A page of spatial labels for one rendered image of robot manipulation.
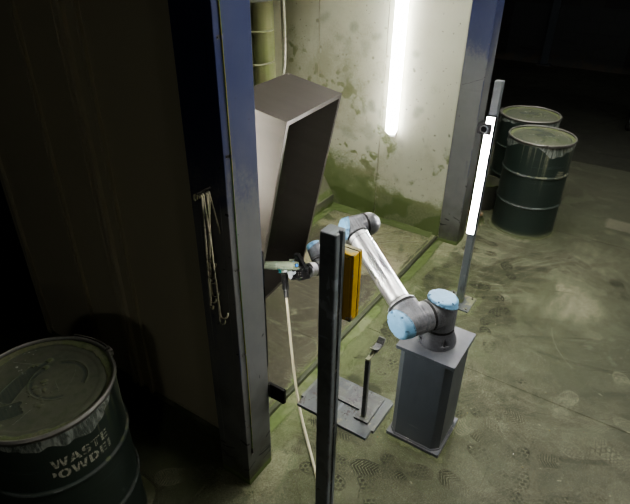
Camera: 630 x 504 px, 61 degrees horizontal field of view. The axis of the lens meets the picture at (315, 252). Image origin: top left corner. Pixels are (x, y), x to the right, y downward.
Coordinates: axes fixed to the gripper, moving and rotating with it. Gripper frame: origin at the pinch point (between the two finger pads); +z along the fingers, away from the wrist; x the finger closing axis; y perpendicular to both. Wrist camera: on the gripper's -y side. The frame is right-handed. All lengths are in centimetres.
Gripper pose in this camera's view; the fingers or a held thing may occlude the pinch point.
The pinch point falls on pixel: (282, 270)
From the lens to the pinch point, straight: 313.7
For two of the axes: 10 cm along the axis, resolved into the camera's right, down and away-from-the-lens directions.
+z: -7.3, 0.9, -6.8
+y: 0.6, 10.0, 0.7
